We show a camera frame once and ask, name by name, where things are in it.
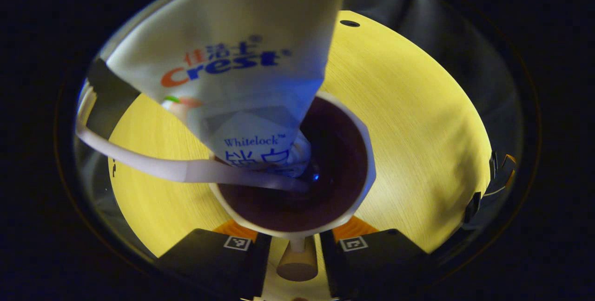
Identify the white toothpaste tube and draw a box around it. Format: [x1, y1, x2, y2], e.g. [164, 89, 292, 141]
[106, 0, 358, 178]

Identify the white toothbrush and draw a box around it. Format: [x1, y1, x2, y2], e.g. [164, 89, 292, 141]
[74, 57, 311, 195]

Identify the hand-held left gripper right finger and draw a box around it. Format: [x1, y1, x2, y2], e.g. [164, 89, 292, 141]
[320, 216, 430, 301]

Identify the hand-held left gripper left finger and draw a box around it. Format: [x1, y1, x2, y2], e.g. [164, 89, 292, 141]
[156, 220, 272, 301]

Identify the beige cup with brown inside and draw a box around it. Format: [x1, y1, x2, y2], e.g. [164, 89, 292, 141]
[208, 91, 376, 282]

